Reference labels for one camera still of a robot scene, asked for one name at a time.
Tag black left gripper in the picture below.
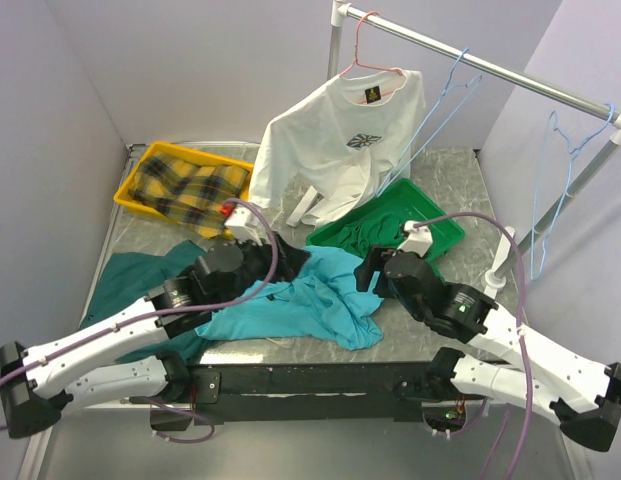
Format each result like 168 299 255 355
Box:
214 228 310 310

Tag light blue t shirt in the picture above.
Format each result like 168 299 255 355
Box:
195 246 383 351

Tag blue wire hanger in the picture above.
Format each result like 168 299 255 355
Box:
529 103 615 281
374 47 483 198

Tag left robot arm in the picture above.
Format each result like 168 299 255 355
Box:
0 238 310 439

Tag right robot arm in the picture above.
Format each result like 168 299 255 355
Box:
354 247 621 452

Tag white t shirt on hanger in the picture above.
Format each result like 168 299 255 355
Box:
249 70 426 227

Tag green cloth in bin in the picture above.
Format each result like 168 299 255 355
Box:
334 212 409 258

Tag green plastic bin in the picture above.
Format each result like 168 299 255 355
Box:
305 177 466 266

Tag white rack foot left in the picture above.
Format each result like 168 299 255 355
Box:
286 186 319 227

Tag yellow plaid cloth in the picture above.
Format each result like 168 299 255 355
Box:
128 154 249 239

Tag white rack base foot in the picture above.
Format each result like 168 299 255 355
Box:
482 234 511 300

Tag yellow plastic bin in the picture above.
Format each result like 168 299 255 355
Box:
114 141 253 239

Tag metal clothes rack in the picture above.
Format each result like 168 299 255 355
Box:
326 0 621 281

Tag dark teal garment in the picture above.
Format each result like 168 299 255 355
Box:
79 241 213 365

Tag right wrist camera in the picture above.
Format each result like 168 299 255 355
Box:
397 220 433 258

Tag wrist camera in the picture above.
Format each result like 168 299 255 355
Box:
220 201 262 245
397 220 433 258

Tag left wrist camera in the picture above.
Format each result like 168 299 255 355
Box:
220 201 262 245

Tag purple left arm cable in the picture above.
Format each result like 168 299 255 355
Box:
0 197 281 432

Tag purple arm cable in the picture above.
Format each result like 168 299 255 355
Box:
0 197 281 432
414 211 534 480

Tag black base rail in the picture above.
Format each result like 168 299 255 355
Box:
149 361 464 425

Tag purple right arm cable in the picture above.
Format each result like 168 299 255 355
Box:
414 211 534 480

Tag pink wire hanger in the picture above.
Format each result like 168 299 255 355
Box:
332 11 410 106

